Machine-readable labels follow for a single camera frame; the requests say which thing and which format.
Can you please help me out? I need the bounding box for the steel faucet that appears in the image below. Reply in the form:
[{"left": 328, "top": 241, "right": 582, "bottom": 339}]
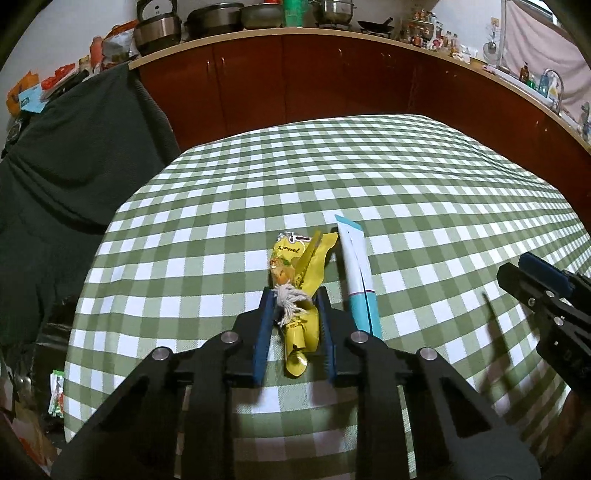
[{"left": 542, "top": 69, "right": 565, "bottom": 114}]

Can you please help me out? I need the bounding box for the green checkered tablecloth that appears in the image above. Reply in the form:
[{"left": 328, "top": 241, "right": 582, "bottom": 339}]
[{"left": 64, "top": 113, "right": 583, "bottom": 480}]

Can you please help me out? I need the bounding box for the red kitchen cabinet counter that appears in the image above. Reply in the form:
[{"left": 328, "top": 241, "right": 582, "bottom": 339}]
[{"left": 128, "top": 27, "right": 591, "bottom": 204}]

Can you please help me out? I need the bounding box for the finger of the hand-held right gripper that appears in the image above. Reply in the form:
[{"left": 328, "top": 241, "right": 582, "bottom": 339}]
[
  {"left": 497, "top": 262, "right": 591, "bottom": 391},
  {"left": 518, "top": 252, "right": 591, "bottom": 301}
]

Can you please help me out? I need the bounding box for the white teal tube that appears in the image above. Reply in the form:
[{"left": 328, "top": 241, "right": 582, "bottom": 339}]
[{"left": 334, "top": 214, "right": 384, "bottom": 340}]

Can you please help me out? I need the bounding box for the row of spice jars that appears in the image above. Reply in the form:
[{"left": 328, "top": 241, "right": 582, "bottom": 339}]
[{"left": 399, "top": 9, "right": 462, "bottom": 56}]

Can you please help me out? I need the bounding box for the black silver rice cooker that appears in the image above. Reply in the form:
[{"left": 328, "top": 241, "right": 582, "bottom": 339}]
[{"left": 134, "top": 0, "right": 182, "bottom": 56}]

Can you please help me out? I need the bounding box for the blue card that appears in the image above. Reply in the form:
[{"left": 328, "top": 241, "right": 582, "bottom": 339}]
[{"left": 18, "top": 88, "right": 51, "bottom": 114}]

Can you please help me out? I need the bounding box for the yellow snack wrapper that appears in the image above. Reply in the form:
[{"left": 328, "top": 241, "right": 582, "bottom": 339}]
[{"left": 269, "top": 229, "right": 340, "bottom": 378}]

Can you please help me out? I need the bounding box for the pile of snack bags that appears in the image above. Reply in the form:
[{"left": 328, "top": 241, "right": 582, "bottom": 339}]
[{"left": 90, "top": 21, "right": 139, "bottom": 72}]

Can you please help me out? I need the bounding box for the orange packet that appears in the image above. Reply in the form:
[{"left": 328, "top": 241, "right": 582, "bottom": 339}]
[{"left": 6, "top": 69, "right": 40, "bottom": 116}]

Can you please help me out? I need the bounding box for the black frying pan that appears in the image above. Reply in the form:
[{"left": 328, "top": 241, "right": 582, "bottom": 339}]
[{"left": 358, "top": 17, "right": 395, "bottom": 37}]

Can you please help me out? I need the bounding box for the pink curtain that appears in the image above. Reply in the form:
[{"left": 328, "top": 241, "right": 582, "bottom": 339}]
[{"left": 501, "top": 2, "right": 591, "bottom": 121}]

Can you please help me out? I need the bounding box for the white green wrapper bundle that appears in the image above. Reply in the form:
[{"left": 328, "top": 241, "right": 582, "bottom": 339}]
[{"left": 50, "top": 371, "right": 65, "bottom": 418}]

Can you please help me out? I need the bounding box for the red packet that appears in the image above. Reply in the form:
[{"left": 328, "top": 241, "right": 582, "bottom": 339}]
[{"left": 41, "top": 65, "right": 77, "bottom": 90}]

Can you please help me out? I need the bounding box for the dark green cloth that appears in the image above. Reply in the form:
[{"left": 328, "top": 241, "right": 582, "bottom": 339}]
[{"left": 0, "top": 62, "right": 181, "bottom": 347}]

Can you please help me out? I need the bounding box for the steel stockpot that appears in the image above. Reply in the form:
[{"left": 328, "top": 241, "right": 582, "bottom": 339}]
[{"left": 309, "top": 0, "right": 360, "bottom": 26}]

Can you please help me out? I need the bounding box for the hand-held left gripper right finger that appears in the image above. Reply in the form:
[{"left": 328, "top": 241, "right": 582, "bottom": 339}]
[{"left": 314, "top": 286, "right": 541, "bottom": 480}]

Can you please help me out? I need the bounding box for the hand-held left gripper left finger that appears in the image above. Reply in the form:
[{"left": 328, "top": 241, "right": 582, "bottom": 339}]
[{"left": 51, "top": 287, "right": 278, "bottom": 480}]

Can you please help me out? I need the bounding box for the dark bin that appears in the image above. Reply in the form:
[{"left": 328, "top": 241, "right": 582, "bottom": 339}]
[{"left": 34, "top": 295, "right": 77, "bottom": 435}]

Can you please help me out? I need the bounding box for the grey cooking pot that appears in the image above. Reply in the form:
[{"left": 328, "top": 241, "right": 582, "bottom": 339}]
[{"left": 240, "top": 4, "right": 283, "bottom": 29}]

